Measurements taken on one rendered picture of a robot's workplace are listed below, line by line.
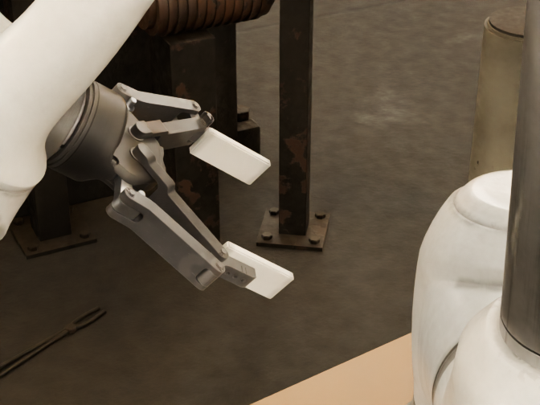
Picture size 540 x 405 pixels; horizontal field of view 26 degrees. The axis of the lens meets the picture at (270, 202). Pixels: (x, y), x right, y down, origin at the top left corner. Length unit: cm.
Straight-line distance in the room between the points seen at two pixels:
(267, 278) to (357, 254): 115
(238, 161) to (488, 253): 25
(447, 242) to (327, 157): 147
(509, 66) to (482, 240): 78
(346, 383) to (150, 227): 36
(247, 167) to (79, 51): 40
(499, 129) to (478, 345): 96
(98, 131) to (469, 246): 29
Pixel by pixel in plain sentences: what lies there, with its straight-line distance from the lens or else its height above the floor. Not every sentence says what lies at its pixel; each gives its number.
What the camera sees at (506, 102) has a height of 42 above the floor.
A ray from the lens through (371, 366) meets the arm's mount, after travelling 118.
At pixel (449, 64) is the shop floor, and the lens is 281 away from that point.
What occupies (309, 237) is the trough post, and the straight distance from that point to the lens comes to 211.
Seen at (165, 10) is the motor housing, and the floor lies 47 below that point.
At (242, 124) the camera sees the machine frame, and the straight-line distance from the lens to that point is 235.
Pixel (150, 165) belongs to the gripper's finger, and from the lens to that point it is 90.
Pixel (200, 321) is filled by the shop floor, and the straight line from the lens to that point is 192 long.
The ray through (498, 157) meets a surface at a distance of 173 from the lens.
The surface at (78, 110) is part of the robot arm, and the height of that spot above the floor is 77.
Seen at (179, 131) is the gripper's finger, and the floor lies 70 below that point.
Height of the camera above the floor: 115
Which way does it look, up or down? 31 degrees down
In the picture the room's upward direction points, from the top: straight up
